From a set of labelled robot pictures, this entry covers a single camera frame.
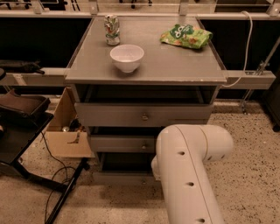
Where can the grey bottom drawer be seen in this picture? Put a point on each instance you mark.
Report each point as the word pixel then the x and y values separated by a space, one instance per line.
pixel 125 169

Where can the grey drawer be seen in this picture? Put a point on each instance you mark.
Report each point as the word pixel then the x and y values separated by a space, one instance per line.
pixel 141 115
pixel 125 169
pixel 133 144

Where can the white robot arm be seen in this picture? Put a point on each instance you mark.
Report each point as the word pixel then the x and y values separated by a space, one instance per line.
pixel 181 151

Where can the grey middle drawer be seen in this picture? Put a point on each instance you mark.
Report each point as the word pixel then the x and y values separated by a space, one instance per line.
pixel 133 144

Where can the grey top drawer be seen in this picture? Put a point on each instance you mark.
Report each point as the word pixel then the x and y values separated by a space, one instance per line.
pixel 141 115

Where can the grey drawer cabinet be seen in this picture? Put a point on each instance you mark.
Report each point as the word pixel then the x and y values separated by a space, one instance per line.
pixel 168 74

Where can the cardboard box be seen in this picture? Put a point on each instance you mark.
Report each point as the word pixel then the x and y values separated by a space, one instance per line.
pixel 62 141

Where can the white bowl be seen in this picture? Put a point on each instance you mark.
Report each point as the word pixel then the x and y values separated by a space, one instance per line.
pixel 127 58

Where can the green snack bag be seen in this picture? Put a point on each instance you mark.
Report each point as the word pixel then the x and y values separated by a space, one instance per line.
pixel 187 36

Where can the black stand with tray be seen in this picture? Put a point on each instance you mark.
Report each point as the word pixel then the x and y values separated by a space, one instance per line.
pixel 23 118

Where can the green patterned soda can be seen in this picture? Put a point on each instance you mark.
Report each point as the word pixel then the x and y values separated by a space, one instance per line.
pixel 112 30

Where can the grey metal rail frame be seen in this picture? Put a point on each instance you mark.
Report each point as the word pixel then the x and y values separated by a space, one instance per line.
pixel 56 78

